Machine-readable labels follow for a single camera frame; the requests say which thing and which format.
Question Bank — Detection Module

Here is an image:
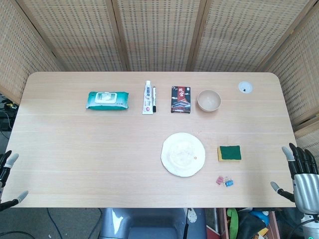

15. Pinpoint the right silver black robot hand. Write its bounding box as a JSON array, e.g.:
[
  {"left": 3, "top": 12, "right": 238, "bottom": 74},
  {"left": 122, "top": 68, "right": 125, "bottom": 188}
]
[{"left": 270, "top": 142, "right": 319, "bottom": 215}]

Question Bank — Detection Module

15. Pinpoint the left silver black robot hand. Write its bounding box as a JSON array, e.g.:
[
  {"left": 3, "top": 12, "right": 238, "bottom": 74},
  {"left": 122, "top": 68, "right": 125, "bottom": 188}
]
[{"left": 0, "top": 150, "right": 29, "bottom": 212}]

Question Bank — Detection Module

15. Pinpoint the yellow green sponge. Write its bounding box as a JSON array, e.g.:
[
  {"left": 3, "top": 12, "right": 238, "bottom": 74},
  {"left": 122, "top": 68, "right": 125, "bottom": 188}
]
[{"left": 217, "top": 145, "right": 242, "bottom": 162}]

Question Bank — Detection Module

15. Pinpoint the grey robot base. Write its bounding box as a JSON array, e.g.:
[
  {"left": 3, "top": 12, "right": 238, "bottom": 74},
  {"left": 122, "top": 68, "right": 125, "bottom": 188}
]
[{"left": 99, "top": 208, "right": 208, "bottom": 239}]

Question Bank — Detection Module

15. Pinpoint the white round plate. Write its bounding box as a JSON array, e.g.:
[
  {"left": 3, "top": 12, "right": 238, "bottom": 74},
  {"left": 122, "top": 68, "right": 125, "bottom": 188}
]
[{"left": 160, "top": 132, "right": 206, "bottom": 178}]

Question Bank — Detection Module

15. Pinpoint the beige bowl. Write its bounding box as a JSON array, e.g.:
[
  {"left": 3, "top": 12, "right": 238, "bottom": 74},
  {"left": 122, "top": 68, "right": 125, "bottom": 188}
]
[{"left": 197, "top": 90, "right": 222, "bottom": 113}]

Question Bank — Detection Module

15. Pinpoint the black electronic equipment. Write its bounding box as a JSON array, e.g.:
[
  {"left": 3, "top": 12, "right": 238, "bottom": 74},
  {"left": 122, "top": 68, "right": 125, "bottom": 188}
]
[{"left": 0, "top": 96, "right": 19, "bottom": 131}]

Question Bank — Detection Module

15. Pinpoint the black bag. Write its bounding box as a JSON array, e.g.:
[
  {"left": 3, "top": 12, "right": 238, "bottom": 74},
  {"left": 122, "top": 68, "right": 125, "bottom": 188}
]
[{"left": 236, "top": 211, "right": 266, "bottom": 236}]

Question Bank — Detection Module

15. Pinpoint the red storage crate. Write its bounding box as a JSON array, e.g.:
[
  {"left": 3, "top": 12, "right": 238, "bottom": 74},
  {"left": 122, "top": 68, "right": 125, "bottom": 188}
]
[{"left": 214, "top": 208, "right": 280, "bottom": 239}]

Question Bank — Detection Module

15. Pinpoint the woven folding screen panel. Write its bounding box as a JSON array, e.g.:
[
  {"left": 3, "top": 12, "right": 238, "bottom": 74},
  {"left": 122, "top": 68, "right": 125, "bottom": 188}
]
[
  {"left": 185, "top": 0, "right": 317, "bottom": 73},
  {"left": 0, "top": 0, "right": 64, "bottom": 105},
  {"left": 111, "top": 0, "right": 207, "bottom": 73},
  {"left": 259, "top": 0, "right": 319, "bottom": 160},
  {"left": 14, "top": 0, "right": 128, "bottom": 73}
]

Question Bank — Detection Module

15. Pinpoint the green wet wipes pack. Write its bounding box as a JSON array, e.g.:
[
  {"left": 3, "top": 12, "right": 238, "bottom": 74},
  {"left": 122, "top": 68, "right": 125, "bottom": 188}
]
[{"left": 85, "top": 91, "right": 130, "bottom": 111}]

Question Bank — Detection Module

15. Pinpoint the dark playing card box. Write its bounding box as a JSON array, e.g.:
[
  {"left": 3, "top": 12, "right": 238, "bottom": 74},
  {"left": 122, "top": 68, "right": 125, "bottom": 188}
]
[{"left": 170, "top": 86, "right": 191, "bottom": 114}]

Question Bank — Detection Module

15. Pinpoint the white toothpaste tube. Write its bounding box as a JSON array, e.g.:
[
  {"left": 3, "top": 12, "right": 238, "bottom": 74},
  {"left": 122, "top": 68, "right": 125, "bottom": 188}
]
[{"left": 142, "top": 80, "right": 154, "bottom": 116}]

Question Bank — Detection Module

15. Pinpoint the black marker pen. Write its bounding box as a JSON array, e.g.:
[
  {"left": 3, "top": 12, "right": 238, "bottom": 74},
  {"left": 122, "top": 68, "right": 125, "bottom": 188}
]
[{"left": 152, "top": 86, "right": 158, "bottom": 113}]

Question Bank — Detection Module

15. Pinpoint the green strap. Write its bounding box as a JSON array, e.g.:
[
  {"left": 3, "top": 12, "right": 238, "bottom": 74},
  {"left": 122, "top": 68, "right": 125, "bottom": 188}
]
[{"left": 226, "top": 208, "right": 240, "bottom": 237}]

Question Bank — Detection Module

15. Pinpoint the white perforated bracket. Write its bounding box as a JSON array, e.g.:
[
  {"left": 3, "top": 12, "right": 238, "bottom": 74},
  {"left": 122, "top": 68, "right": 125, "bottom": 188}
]
[{"left": 186, "top": 208, "right": 197, "bottom": 224}]

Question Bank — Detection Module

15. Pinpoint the white table cable grommet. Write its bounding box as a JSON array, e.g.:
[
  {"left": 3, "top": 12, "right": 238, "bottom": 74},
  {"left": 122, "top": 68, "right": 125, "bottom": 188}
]
[{"left": 237, "top": 81, "right": 255, "bottom": 94}]

